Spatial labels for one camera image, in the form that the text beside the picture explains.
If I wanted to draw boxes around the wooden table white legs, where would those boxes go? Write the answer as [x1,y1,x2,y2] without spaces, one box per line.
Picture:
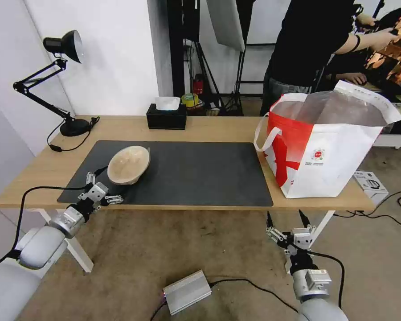
[0,115,377,273]

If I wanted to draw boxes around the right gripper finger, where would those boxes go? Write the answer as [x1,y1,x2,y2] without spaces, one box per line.
[298,209,317,236]
[266,211,289,244]

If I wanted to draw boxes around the black desk mat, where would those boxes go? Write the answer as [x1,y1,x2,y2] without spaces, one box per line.
[57,140,274,208]

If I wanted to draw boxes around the brown paper bowl clear lid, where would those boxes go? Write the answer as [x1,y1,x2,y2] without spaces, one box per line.
[106,145,152,186]

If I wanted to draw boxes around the white tissue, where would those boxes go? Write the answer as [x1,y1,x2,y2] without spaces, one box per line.
[154,96,181,111]

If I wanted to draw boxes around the black tissue box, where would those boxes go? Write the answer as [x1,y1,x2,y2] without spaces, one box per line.
[146,103,188,131]

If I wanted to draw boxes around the black power box cable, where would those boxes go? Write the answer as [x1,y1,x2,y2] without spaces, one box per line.
[208,278,300,310]

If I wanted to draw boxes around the white reflector panel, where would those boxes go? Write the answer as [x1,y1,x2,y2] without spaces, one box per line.
[205,0,246,51]

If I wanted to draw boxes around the black desk lamp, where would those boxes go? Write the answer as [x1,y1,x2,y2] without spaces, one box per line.
[13,30,91,137]

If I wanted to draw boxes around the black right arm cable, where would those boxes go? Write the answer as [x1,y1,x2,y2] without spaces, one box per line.
[311,251,347,310]

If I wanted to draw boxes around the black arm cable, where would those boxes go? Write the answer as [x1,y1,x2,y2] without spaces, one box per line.
[0,186,86,273]
[311,251,347,310]

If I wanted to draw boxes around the white cardboard box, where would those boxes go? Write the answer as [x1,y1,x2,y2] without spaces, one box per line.
[352,169,389,209]

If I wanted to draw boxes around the black light stand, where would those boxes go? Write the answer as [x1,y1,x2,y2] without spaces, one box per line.
[182,0,245,116]

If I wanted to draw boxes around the silver metal power box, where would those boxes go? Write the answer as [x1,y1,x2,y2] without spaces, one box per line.
[162,270,213,316]

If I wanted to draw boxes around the green tape roll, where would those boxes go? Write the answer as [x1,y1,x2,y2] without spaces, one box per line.
[181,93,200,108]

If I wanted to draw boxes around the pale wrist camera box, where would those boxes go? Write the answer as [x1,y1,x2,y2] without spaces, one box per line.
[88,181,110,203]
[292,228,314,251]

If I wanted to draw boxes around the red canister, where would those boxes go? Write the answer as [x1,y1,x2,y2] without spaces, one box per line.
[192,74,205,96]

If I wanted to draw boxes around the red white takeout bag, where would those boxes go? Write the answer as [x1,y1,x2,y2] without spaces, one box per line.
[254,80,401,200]

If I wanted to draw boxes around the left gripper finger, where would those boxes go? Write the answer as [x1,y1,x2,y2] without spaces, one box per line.
[103,187,136,206]
[85,165,109,189]

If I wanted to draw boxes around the black floor cable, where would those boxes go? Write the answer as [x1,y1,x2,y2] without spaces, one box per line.
[332,186,401,232]

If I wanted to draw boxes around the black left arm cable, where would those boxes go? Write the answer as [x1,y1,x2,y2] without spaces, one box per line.
[0,186,86,273]

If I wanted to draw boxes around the black lamp cable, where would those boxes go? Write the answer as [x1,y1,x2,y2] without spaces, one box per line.
[46,116,101,153]

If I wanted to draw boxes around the thin red black cable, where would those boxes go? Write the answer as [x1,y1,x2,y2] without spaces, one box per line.
[149,293,168,321]

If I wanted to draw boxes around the person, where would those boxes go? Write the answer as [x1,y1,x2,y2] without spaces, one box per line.
[324,7,401,98]
[260,0,400,117]

